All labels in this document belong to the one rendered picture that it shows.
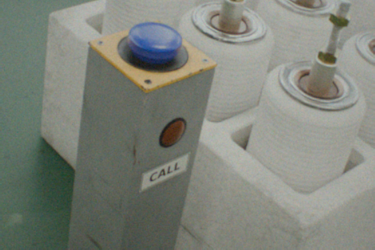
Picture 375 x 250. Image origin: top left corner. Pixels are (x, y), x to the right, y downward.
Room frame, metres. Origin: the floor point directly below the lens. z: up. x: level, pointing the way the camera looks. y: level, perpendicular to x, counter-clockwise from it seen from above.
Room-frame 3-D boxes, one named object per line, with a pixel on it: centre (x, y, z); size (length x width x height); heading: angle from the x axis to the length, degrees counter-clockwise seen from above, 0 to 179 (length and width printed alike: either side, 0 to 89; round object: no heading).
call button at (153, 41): (0.48, 0.03, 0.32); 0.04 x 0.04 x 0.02
